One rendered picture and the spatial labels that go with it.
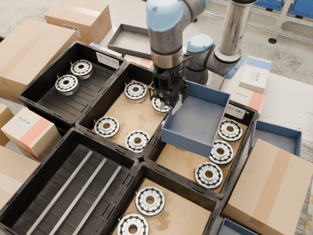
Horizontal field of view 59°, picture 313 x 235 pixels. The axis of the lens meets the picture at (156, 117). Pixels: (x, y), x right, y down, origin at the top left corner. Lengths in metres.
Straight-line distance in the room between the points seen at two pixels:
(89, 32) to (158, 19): 1.10
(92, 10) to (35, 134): 0.87
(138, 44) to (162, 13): 1.06
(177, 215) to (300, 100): 0.90
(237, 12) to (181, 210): 0.72
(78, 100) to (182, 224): 0.69
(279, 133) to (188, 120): 0.61
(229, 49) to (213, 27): 1.86
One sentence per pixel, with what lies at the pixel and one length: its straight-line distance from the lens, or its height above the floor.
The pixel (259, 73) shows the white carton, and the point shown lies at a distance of 1.48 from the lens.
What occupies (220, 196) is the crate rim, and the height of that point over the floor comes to 0.93.
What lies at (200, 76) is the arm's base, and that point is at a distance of 1.38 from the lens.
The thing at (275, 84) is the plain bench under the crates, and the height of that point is 0.70.
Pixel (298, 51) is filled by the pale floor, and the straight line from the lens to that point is 3.01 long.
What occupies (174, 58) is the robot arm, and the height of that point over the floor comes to 1.36.
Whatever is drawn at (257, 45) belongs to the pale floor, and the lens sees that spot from 2.93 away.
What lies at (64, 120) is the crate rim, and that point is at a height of 0.93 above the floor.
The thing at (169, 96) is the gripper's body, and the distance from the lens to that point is 0.69.
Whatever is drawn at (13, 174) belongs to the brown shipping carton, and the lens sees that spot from 1.14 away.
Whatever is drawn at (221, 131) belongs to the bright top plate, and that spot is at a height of 0.86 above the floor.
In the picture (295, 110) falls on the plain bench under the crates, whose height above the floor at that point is 0.70.
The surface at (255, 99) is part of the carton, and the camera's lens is 1.38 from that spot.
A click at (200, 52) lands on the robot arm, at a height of 0.95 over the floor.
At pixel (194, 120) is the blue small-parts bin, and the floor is 1.08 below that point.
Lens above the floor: 1.79
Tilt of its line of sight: 55 degrees down
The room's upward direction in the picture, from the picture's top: 1 degrees counter-clockwise
